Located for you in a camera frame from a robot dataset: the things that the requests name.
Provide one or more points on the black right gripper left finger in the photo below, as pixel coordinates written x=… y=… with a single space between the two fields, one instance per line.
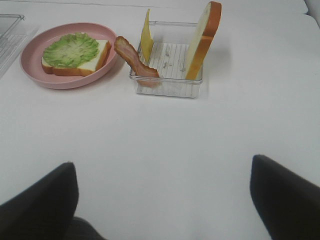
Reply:
x=46 y=210

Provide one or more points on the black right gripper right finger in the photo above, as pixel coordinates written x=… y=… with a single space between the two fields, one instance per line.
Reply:
x=288 y=204

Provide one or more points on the bread slice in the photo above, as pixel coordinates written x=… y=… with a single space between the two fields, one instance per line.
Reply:
x=84 y=69
x=203 y=36

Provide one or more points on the green lettuce leaf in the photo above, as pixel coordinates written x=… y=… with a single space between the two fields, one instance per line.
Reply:
x=71 y=51

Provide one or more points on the bacon strip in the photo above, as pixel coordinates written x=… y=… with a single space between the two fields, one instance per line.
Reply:
x=127 y=52

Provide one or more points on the yellow cheese slice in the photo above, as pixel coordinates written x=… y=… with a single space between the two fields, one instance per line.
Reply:
x=146 y=41

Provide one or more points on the pink round plate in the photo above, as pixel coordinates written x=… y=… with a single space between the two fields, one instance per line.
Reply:
x=31 y=56

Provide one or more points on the clear left plastic tray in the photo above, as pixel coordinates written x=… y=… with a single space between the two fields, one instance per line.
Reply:
x=15 y=34

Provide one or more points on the clear plastic tray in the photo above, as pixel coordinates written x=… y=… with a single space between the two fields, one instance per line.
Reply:
x=15 y=34
x=168 y=56

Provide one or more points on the clear right plastic tray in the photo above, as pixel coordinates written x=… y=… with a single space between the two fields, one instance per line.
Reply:
x=168 y=56

